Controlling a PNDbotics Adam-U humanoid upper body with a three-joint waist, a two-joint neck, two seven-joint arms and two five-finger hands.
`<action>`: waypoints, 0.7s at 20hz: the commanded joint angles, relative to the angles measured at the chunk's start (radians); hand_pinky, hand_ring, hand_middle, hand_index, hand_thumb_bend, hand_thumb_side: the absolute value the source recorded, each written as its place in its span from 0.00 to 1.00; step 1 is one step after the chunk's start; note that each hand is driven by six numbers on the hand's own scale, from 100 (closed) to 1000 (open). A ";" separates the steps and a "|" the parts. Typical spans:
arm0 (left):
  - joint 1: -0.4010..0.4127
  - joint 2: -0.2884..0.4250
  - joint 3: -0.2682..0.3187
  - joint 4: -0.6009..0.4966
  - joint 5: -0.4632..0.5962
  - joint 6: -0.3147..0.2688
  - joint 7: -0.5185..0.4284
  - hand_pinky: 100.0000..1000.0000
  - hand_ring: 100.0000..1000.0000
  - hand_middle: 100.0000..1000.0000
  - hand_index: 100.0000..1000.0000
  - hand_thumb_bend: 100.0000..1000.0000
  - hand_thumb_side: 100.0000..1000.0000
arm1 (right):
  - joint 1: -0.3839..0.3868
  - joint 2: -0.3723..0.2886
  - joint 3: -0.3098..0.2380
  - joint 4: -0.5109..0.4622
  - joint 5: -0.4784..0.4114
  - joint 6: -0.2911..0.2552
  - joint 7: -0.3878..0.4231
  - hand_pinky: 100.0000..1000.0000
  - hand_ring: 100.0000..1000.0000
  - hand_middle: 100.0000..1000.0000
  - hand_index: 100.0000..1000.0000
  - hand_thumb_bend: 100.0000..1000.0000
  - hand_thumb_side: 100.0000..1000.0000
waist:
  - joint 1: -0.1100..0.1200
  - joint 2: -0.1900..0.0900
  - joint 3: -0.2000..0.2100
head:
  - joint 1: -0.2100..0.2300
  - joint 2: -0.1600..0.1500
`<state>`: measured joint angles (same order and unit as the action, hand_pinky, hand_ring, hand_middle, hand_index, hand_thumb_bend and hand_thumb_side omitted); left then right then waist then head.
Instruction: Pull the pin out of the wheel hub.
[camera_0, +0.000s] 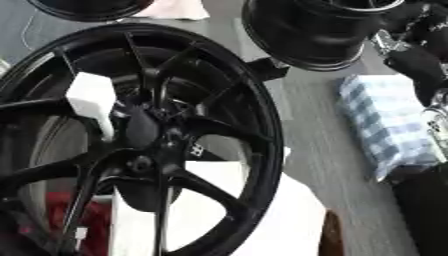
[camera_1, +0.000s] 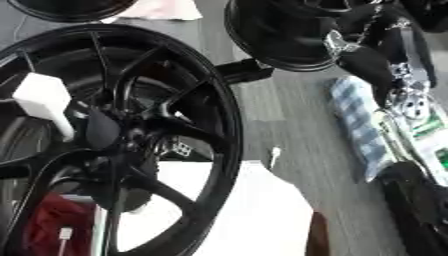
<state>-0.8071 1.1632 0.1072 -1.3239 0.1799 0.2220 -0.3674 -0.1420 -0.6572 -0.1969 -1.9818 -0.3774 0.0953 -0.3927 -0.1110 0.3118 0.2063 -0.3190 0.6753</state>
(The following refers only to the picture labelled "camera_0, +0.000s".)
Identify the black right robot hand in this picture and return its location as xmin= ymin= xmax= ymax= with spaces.
xmin=371 ymin=0 xmax=448 ymax=108

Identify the black wheel rim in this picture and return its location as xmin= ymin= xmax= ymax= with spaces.
xmin=24 ymin=0 xmax=158 ymax=23
xmin=239 ymin=0 xmax=408 ymax=73

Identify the large black spoked wheel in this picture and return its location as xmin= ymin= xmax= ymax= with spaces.
xmin=0 ymin=22 xmax=287 ymax=256

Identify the white pin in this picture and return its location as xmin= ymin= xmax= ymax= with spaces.
xmin=63 ymin=71 xmax=119 ymax=143

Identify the blue white checked cloth bundle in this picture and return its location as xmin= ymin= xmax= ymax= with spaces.
xmin=336 ymin=73 xmax=443 ymax=183

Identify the black block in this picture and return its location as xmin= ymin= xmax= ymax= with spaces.
xmin=245 ymin=57 xmax=293 ymax=82

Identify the brown wooden piece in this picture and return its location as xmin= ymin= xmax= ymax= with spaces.
xmin=316 ymin=209 xmax=347 ymax=256

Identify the white box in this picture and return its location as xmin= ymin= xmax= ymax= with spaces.
xmin=106 ymin=160 xmax=329 ymax=256

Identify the red cloth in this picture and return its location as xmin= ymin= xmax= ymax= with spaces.
xmin=17 ymin=191 xmax=114 ymax=256

